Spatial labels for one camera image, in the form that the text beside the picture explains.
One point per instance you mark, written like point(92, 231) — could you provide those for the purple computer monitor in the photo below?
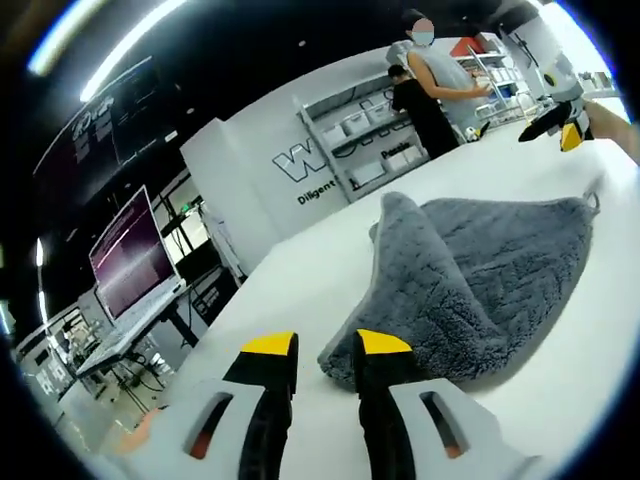
point(132, 255)

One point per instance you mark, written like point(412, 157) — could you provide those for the row of white storage bins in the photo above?
point(505, 75)
point(355, 122)

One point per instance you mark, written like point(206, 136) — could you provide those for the ceiling light strip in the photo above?
point(65, 40)
point(130, 47)

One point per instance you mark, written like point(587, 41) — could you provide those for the white hanging coat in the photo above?
point(225, 245)

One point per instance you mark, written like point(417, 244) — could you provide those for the large dark hanging display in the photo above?
point(100, 130)

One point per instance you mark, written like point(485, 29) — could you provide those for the grey plush towel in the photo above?
point(500, 260)

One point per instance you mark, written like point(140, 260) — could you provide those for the glass partition black frames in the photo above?
point(185, 230)

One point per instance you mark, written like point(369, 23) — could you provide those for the unused hand-held gripper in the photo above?
point(472, 132)

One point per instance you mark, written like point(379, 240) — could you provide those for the white standing desk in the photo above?
point(125, 335)

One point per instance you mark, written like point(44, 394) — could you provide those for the person's left hand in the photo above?
point(137, 435)

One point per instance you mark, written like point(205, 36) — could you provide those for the grey metal shelving rack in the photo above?
point(480, 57)
point(312, 130)

